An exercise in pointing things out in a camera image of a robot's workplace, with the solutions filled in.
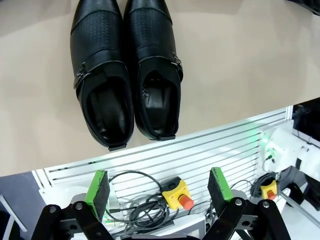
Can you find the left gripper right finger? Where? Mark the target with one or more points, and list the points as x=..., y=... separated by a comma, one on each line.
x=220, y=192

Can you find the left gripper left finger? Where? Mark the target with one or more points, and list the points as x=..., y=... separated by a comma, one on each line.
x=97, y=195

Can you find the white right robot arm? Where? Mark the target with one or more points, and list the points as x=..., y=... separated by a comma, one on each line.
x=282, y=147

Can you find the yellow emergency stop button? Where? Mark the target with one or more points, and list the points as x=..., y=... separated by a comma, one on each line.
x=268, y=190
x=175, y=192

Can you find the white slotted mounting platform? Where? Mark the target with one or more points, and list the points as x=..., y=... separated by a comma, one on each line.
x=175, y=160

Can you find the black leather buckle shoe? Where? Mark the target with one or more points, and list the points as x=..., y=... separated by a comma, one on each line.
x=100, y=62
x=155, y=50

